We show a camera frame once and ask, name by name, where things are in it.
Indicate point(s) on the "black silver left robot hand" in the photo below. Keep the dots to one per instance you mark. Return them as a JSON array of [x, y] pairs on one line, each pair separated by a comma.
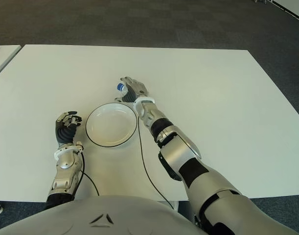
[[64, 133]]

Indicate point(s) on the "white board panel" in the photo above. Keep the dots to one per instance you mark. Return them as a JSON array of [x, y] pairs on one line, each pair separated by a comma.
[[293, 8]]

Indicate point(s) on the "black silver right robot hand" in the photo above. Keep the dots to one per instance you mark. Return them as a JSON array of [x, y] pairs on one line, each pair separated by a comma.
[[139, 89]]

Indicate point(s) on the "small white table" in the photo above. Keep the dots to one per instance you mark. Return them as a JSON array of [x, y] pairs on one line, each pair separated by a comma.
[[2, 58]]

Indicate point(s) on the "grey robot torso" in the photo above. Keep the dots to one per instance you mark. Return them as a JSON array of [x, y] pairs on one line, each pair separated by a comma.
[[102, 215]]

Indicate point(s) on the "white plate with black rim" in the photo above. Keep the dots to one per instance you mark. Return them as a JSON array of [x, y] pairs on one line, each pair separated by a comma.
[[111, 126]]

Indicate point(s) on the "clear water bottle blue cap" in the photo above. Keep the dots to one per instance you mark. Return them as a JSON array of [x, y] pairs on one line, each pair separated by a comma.
[[121, 87]]

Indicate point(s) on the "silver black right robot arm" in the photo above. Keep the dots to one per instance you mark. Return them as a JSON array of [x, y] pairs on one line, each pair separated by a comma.
[[181, 159]]

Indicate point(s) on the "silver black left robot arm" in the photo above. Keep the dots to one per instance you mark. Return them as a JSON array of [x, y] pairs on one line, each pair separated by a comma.
[[66, 171]]

